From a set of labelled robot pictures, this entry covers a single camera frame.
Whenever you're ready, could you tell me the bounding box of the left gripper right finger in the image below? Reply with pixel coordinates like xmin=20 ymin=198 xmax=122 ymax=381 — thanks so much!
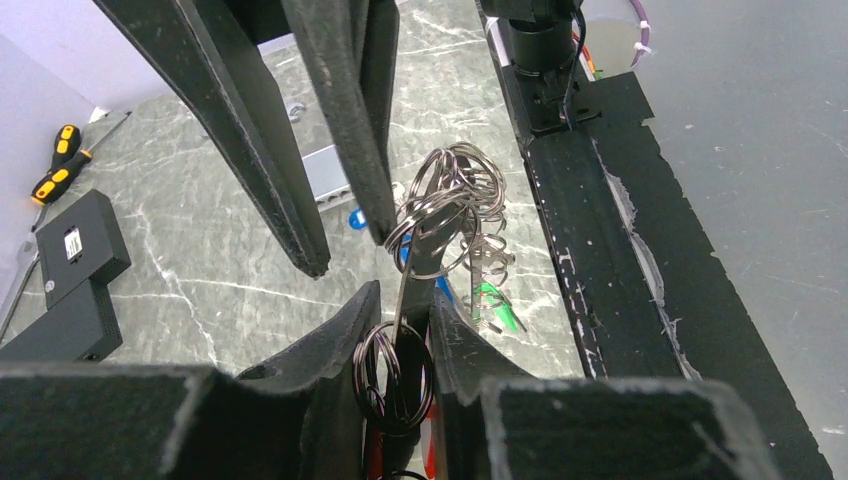
xmin=430 ymin=293 xmax=780 ymax=479

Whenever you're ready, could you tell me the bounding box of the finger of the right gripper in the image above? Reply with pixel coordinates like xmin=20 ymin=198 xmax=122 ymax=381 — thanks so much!
xmin=283 ymin=1 xmax=399 ymax=245
xmin=97 ymin=0 xmax=330 ymax=278

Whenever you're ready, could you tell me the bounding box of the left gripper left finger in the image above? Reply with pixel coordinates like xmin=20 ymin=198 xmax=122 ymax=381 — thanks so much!
xmin=1 ymin=281 xmax=381 ymax=479

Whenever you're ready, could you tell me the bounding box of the metal keyring with keys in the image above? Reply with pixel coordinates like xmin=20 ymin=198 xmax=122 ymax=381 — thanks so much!
xmin=352 ymin=142 xmax=527 ymax=479

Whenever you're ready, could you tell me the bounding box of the silver wrench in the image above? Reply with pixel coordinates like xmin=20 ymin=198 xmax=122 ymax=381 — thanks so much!
xmin=284 ymin=100 xmax=306 ymax=123

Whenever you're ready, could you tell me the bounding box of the grey rectangular tin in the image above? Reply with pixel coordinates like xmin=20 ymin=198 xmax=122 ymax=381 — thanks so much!
xmin=302 ymin=145 xmax=355 ymax=212

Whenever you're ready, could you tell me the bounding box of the orange black screwdriver back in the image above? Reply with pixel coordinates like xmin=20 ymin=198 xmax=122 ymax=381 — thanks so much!
xmin=50 ymin=124 xmax=82 ymax=171

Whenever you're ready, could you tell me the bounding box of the orange black screwdriver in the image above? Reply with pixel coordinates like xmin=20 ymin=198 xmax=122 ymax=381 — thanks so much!
xmin=50 ymin=124 xmax=82 ymax=171
xmin=30 ymin=111 xmax=132 ymax=233

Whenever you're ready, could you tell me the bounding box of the blue tagged key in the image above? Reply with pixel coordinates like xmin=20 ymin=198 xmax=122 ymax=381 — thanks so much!
xmin=348 ymin=207 xmax=368 ymax=230

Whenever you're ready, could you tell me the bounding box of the orange black screwdriver front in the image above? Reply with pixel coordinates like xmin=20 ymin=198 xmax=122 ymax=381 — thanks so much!
xmin=30 ymin=111 xmax=132 ymax=233

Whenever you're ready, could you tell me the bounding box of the small black box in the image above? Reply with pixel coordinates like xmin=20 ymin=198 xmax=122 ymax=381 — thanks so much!
xmin=36 ymin=189 xmax=132 ymax=308

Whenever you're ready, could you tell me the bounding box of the large black box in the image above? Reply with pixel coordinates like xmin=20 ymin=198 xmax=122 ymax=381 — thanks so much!
xmin=1 ymin=280 xmax=123 ymax=362

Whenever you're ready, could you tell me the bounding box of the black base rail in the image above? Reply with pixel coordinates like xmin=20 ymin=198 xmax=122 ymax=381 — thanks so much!
xmin=477 ymin=1 xmax=833 ymax=479

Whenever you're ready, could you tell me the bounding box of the aluminium frame rail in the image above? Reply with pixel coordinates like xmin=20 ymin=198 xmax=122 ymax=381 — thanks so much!
xmin=1 ymin=237 xmax=39 ymax=338

